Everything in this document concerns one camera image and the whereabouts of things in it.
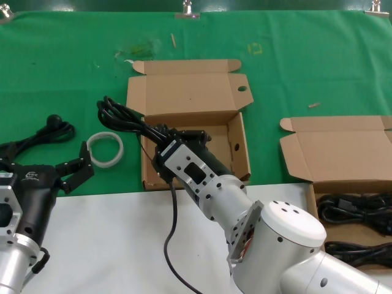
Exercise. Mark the cardboard box with round hole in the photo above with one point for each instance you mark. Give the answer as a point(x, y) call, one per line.
point(190, 92)

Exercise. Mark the small wood chip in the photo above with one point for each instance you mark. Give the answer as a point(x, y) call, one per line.
point(314, 105)

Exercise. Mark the thin wooden stick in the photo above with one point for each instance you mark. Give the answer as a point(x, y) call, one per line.
point(173, 40)

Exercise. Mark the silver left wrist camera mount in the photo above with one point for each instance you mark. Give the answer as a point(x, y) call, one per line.
point(7, 196)

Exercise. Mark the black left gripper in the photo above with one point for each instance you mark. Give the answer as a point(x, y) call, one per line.
point(33, 190)

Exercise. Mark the green table cloth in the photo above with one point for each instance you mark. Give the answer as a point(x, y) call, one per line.
point(61, 61)

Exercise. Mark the open brown cardboard box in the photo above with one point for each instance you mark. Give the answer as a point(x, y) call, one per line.
point(337, 153)

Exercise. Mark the clear tape roll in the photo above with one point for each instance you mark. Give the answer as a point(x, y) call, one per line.
point(104, 134)

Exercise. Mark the clear plastic wrapper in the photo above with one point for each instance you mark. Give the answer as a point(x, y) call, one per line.
point(137, 50)

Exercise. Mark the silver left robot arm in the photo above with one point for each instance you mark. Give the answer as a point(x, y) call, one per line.
point(12, 266)

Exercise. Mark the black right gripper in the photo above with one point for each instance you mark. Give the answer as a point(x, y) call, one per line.
point(214, 162)

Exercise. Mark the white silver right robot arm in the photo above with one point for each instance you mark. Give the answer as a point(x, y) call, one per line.
point(291, 232)

